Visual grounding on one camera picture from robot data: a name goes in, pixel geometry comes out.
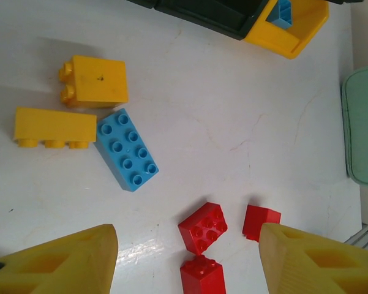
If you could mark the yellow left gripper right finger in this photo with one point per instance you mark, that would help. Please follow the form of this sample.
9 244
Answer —
294 263

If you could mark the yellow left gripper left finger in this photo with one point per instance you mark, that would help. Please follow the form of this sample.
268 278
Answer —
64 263

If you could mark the tall red lego brick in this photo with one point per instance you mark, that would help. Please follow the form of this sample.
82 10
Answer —
202 277

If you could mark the red six-stud lego brick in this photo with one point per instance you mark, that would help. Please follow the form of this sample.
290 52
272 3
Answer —
202 229

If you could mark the blue eight-stud lego brick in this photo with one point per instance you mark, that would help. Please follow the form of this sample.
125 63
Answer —
127 150

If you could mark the long yellow lego brick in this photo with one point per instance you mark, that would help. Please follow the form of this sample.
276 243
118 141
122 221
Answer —
55 125

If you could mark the mint green zip case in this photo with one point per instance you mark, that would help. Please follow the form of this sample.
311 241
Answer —
364 122

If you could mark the square yellow lego brick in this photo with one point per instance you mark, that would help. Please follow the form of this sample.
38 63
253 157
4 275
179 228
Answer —
98 81

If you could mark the yellow plastic container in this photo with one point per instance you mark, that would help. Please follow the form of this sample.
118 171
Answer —
272 35

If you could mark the black plastic container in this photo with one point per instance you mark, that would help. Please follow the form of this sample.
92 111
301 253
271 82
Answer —
141 3
208 15

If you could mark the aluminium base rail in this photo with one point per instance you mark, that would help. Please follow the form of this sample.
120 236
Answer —
366 235

